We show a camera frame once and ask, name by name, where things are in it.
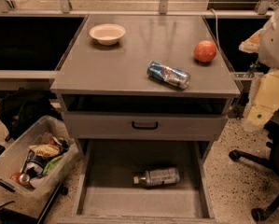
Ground grey open drawer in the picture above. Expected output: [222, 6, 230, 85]
[57, 140, 217, 224]

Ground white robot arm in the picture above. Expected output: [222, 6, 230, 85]
[239, 8, 279, 132]

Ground grey closed top drawer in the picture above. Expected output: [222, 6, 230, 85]
[63, 112, 228, 141]

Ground black office chair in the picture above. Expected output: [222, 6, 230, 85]
[229, 109, 279, 221]

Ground red soda can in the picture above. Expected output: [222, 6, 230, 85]
[10, 173, 30, 186]

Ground clear plastic storage bin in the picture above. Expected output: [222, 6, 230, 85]
[0, 115, 80, 219]

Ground yellow chip bag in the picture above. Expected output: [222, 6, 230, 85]
[30, 144, 61, 159]

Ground red apple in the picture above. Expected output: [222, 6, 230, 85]
[194, 40, 216, 63]

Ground crushed blue soda can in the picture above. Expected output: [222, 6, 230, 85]
[146, 61, 190, 90]

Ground black drawer handle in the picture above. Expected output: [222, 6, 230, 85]
[132, 121, 159, 130]

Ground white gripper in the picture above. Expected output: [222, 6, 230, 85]
[239, 29, 279, 132]

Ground clear plastic water bottle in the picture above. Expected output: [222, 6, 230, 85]
[133, 167, 180, 188]

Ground metal clamp rod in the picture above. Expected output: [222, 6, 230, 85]
[243, 62, 259, 77]

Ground white bowl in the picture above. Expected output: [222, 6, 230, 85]
[89, 23, 126, 46]

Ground white cable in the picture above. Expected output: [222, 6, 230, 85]
[209, 7, 221, 49]

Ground black backpack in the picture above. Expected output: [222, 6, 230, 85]
[0, 89, 62, 141]

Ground green snack packet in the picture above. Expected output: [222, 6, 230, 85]
[43, 155, 63, 175]

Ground dark blue snack bag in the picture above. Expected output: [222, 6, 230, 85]
[22, 150, 48, 178]

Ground grey drawer cabinet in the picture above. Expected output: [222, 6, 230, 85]
[51, 15, 240, 155]

